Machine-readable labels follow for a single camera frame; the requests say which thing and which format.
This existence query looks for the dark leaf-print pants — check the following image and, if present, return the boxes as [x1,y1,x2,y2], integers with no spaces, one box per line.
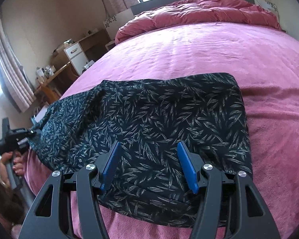
[29,73,253,228]

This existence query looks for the person's left hand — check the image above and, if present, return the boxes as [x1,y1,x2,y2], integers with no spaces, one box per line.
[0,151,25,186]

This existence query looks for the wooden desk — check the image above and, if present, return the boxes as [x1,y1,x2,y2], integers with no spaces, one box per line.
[34,62,79,104]

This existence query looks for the striped side curtain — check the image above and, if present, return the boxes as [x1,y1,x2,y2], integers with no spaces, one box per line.
[0,10,36,112]

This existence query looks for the white drawer cabinet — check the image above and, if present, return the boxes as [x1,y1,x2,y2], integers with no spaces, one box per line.
[64,43,89,75]

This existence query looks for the white floral side panel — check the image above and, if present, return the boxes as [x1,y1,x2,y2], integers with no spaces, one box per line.
[103,9,134,40]

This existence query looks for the pink fleece bed blanket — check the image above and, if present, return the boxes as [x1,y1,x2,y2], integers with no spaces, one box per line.
[26,22,299,238]

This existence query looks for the red rumpled duvet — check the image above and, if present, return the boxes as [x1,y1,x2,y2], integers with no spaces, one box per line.
[115,0,282,44]

